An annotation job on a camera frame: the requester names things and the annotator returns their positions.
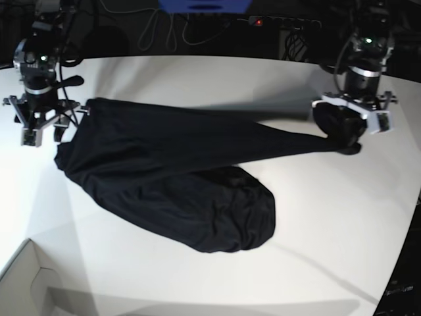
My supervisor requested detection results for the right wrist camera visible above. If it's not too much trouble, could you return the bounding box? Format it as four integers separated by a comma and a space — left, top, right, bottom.
21, 127, 43, 147

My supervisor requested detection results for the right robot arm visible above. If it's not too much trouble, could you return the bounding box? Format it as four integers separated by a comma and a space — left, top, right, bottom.
3, 1, 89, 147

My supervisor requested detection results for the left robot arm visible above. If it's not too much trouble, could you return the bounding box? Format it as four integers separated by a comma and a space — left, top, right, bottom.
312, 1, 397, 134

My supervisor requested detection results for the blue plastic bin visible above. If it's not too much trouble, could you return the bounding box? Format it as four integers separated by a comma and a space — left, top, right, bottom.
159, 0, 252, 14

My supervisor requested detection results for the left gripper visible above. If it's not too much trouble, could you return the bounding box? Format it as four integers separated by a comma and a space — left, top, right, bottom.
311, 91, 398, 121

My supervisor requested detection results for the black power strip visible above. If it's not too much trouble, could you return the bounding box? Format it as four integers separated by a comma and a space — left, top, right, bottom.
246, 15, 322, 29

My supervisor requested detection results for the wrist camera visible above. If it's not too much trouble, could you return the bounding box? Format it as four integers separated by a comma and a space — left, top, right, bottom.
21, 127, 43, 147
366, 111, 393, 134

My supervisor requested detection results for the black t-shirt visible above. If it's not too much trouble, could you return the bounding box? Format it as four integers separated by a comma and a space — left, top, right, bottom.
55, 99, 366, 253

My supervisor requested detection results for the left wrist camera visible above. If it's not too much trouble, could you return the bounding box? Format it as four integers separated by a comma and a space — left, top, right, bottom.
366, 111, 393, 134

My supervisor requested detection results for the white cardboard box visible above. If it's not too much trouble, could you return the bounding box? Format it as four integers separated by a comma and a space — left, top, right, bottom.
1, 239, 99, 316

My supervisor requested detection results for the grey looped cable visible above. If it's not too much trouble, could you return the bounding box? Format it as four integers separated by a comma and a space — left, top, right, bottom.
137, 8, 231, 52

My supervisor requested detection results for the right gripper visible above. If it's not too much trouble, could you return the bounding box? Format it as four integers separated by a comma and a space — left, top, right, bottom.
3, 94, 90, 142

